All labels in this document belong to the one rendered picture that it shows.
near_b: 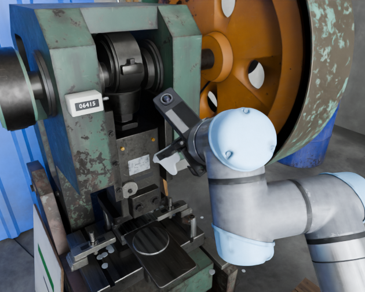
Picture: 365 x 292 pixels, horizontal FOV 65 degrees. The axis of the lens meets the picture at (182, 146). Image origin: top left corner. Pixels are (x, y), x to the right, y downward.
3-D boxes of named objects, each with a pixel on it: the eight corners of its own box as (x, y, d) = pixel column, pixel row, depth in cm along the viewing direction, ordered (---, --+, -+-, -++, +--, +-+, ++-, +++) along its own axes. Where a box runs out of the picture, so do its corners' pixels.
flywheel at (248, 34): (318, -133, 73) (176, 0, 134) (265, -154, 63) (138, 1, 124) (369, 138, 81) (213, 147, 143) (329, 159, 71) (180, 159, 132)
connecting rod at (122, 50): (159, 151, 87) (153, 32, 71) (121, 164, 81) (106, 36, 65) (128, 128, 102) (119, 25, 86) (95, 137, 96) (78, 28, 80)
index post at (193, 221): (196, 234, 110) (197, 215, 105) (190, 238, 108) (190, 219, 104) (192, 230, 112) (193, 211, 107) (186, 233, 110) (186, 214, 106)
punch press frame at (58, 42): (212, 335, 129) (243, 7, 65) (126, 405, 107) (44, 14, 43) (134, 230, 186) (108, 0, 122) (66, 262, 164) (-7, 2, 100)
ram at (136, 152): (168, 207, 96) (166, 127, 82) (128, 226, 88) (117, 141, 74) (143, 182, 109) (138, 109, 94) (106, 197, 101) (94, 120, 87)
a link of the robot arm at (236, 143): (222, 182, 31) (214, 105, 31) (196, 175, 42) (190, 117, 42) (286, 173, 33) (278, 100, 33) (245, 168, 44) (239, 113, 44)
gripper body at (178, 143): (190, 175, 59) (208, 181, 47) (166, 142, 58) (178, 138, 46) (219, 153, 60) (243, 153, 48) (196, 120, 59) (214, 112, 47)
